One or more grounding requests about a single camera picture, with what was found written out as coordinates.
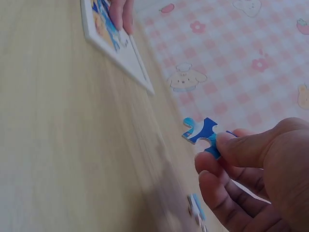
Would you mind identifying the white framed puzzle board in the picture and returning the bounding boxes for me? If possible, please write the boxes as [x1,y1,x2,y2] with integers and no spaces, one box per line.
[80,0,155,96]

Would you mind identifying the person's left hand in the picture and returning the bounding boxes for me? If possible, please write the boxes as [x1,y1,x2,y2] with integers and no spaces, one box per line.
[109,0,135,35]

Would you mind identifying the blue white puzzle piece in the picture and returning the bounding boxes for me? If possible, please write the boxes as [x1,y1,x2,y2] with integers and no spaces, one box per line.
[187,193,209,232]
[181,117,239,160]

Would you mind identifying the person's right hand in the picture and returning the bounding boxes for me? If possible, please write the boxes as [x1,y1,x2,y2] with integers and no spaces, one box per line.
[194,117,309,232]

